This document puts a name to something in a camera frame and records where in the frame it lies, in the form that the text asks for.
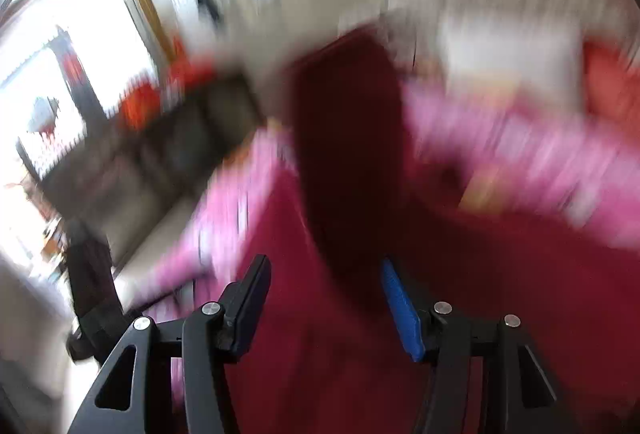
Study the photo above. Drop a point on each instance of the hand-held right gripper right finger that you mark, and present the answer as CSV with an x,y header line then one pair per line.
x,y
400,309

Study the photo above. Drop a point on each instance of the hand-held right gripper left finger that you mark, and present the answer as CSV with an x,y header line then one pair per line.
x,y
252,309

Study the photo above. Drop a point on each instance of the dark maroon garment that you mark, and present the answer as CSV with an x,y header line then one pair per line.
x,y
350,164

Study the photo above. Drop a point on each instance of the magenta bed sheet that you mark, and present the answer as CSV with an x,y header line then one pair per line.
x,y
450,314

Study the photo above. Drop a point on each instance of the dark sofa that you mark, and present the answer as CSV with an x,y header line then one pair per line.
x,y
165,139

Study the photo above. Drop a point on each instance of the pink printed blanket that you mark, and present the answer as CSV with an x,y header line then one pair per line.
x,y
500,139

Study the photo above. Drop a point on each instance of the bright window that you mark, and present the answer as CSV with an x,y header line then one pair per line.
x,y
65,64

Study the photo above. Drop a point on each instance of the red orange cushion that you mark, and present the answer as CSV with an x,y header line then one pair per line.
x,y
610,79

